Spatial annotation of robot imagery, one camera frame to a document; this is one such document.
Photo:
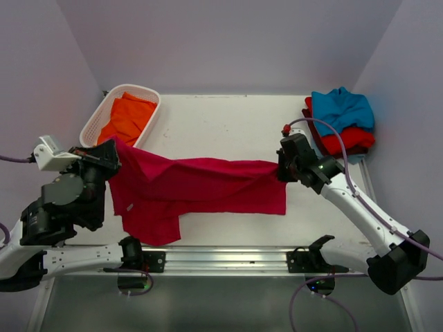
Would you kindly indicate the aluminium front rail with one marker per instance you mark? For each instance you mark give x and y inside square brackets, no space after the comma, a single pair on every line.
[198,260]

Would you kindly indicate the crimson pink t shirt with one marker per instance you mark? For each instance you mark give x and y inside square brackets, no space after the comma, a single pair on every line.
[151,192]

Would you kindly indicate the maroon folded t shirt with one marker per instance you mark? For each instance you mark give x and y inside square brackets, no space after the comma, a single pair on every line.
[355,140]

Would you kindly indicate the orange t shirt in basket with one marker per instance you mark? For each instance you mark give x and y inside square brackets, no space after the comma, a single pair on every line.
[128,118]

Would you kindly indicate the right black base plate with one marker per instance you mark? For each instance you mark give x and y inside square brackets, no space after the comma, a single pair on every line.
[302,260]

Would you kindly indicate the light blue folded t shirt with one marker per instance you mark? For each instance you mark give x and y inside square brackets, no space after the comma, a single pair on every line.
[355,159]

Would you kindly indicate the white plastic laundry basket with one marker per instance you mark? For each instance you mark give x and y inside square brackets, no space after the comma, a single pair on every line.
[102,115]

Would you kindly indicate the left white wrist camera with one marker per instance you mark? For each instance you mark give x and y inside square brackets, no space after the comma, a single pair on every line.
[50,156]

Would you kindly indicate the red folded t shirt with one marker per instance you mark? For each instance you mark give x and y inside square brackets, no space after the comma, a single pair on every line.
[349,114]

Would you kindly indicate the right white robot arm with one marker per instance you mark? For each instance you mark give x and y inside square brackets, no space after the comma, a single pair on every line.
[393,256]

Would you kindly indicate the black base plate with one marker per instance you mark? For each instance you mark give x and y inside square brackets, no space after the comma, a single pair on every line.
[144,262]
[302,260]

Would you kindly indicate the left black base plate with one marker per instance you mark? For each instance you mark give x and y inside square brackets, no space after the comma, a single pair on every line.
[144,262]

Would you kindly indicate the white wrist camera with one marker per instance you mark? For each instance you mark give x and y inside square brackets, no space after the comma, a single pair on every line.
[50,156]
[292,131]

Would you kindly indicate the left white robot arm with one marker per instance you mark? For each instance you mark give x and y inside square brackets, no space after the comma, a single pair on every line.
[33,250]

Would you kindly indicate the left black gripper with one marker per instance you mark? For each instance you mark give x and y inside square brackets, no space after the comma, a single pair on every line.
[105,155]

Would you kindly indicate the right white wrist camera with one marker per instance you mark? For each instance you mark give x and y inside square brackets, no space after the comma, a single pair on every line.
[292,131]

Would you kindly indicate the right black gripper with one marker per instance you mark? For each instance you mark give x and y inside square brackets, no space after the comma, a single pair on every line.
[282,175]

